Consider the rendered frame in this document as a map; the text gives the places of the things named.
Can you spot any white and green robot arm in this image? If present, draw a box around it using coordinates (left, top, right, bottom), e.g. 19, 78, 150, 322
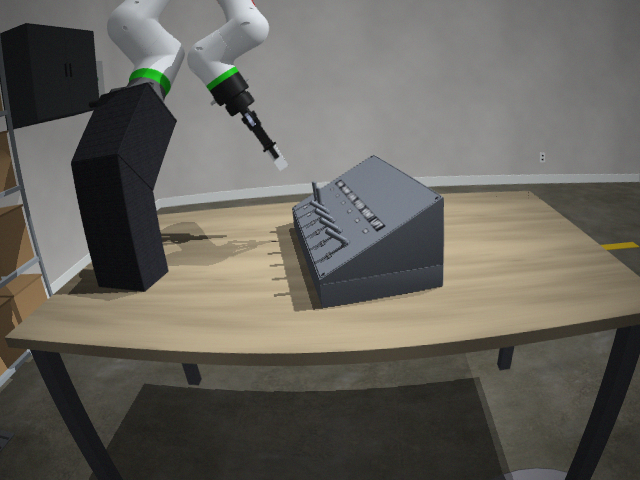
107, 0, 269, 106

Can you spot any grey switch console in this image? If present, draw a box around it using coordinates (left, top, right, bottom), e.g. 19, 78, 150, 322
292, 155, 444, 308

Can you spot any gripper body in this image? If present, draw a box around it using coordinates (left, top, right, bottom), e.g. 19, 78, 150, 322
225, 91, 255, 122

